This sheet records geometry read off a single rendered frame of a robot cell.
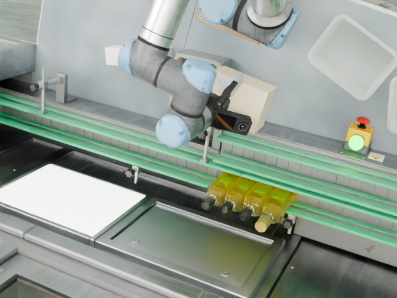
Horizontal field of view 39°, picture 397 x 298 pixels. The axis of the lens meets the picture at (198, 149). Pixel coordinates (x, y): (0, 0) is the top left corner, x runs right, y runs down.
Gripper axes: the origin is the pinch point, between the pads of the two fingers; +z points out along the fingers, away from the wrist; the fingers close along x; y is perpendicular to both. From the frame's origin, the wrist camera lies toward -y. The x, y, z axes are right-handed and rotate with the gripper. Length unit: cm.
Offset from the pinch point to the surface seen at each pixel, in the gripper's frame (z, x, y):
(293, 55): 35.3, -7.9, -3.0
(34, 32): 49, 27, 108
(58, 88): 23, 32, 73
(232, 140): 14.8, 18.2, 1.8
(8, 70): 19, 32, 93
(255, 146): 15.3, 17.0, -5.5
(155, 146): 14.8, 31.8, 26.2
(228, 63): 32.4, 1.6, 16.0
